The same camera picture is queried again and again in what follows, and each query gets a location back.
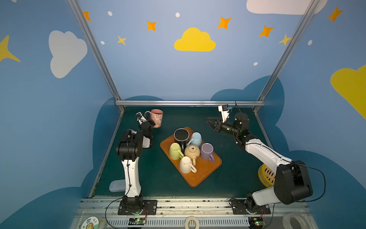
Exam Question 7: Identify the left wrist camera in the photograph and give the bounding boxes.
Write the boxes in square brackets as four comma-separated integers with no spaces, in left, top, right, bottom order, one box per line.
[135,112,147,125]

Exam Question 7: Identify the aluminium front rail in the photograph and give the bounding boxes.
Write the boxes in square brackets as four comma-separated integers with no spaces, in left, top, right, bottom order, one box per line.
[70,197,317,229]

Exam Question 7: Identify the yellow plastic basket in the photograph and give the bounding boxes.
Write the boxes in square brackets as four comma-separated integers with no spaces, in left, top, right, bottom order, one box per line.
[258,164,275,188]

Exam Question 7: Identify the lavender mug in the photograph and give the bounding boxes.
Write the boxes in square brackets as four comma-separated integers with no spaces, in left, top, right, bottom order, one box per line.
[200,143,215,162]

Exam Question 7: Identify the green label sticker roll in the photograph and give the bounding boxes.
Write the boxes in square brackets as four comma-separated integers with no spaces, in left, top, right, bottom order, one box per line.
[80,216,100,229]

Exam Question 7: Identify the aluminium frame right post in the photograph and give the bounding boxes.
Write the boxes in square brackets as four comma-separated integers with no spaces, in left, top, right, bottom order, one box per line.
[253,0,320,113]

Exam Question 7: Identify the grey sponge pad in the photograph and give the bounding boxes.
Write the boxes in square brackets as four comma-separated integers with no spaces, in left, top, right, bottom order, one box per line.
[109,179,126,193]

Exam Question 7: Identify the light green mug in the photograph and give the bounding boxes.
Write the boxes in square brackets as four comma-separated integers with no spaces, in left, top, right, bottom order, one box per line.
[169,143,184,160]

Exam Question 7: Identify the black skull mug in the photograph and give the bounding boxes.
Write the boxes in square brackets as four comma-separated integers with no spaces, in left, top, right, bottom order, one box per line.
[173,128,190,151]

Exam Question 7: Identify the aluminium frame left post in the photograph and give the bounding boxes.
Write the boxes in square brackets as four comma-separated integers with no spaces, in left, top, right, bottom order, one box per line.
[68,0,125,113]

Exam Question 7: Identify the beige ceramic teapot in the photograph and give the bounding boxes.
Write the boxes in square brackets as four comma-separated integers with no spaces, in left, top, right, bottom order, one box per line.
[184,144,200,166]

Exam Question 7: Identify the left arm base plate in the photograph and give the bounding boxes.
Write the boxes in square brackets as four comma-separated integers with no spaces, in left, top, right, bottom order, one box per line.
[117,198,158,216]

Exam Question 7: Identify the orange plastic tray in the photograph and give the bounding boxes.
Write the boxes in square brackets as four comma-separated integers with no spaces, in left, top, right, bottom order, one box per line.
[159,126,223,188]

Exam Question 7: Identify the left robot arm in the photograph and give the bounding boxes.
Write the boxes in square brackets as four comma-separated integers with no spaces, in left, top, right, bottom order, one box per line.
[116,120,155,209]

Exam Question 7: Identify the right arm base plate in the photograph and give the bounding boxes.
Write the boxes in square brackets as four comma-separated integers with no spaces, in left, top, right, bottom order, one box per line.
[228,198,271,215]

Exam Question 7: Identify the light blue mug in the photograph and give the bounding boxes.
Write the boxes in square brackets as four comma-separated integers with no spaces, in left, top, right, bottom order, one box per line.
[187,132,202,148]

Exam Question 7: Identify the aluminium frame post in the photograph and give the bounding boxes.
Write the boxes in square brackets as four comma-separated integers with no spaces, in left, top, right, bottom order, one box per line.
[253,0,320,113]
[68,0,125,113]

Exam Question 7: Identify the aluminium frame back bar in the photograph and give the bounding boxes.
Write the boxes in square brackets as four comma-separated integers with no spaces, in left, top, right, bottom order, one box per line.
[115,100,265,107]

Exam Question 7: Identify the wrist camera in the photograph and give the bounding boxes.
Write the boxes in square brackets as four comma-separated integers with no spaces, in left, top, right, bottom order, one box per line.
[135,112,147,125]
[218,105,232,123]

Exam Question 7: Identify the pink ghost mug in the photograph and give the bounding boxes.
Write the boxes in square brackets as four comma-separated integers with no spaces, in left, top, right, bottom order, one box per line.
[144,109,164,128]

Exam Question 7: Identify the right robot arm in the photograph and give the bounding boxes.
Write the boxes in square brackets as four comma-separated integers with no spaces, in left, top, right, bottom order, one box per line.
[206,113,313,211]

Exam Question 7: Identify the cream white mug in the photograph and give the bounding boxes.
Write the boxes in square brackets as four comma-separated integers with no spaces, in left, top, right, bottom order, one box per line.
[179,156,197,174]

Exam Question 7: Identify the white tape roll front centre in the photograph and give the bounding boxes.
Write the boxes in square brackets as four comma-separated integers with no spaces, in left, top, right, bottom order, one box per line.
[185,216,200,229]

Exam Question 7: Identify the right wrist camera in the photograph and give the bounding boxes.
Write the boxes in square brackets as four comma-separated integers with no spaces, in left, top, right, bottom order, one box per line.
[218,105,232,123]

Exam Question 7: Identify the clear tape roll front right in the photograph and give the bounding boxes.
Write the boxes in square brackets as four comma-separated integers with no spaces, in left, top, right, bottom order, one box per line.
[282,213,309,229]

